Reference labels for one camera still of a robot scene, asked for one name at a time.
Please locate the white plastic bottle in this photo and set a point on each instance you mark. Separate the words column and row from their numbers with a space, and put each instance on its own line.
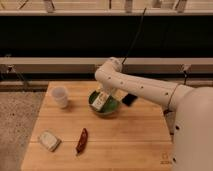
column 99, row 100

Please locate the right wall outlet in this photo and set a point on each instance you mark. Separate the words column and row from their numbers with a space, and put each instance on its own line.
column 185, row 68

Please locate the translucent plastic cup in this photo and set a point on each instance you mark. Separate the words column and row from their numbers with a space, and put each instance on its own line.
column 60, row 96

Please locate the brown red chili pepper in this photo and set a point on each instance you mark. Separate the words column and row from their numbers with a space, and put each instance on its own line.
column 82, row 141

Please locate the green ceramic bowl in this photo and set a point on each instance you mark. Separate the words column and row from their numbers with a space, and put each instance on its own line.
column 110, row 106

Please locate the black rectangular block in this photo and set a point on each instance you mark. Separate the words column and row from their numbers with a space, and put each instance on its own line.
column 129, row 99

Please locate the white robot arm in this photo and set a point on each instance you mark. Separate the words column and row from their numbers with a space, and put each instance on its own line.
column 193, row 129

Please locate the left wall outlet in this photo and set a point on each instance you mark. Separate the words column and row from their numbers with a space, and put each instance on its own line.
column 10, row 69

